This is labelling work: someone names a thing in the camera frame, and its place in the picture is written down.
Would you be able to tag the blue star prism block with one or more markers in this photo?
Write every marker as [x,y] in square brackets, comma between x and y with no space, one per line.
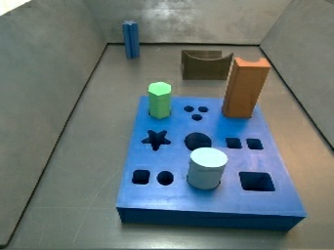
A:
[131,38]

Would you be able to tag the orange tall notched block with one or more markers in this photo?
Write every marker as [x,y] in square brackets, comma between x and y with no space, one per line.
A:
[244,84]

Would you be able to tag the blue shape sorter board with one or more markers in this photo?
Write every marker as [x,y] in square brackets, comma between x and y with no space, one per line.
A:
[255,197]

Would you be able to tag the green hexagonal prism block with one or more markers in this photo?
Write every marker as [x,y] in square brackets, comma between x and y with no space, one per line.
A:
[159,99]

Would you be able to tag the light blue cylinder block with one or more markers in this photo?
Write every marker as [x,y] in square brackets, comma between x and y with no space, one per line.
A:
[205,169]

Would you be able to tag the dark grey curved holder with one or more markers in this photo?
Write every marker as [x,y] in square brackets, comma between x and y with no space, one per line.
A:
[204,65]

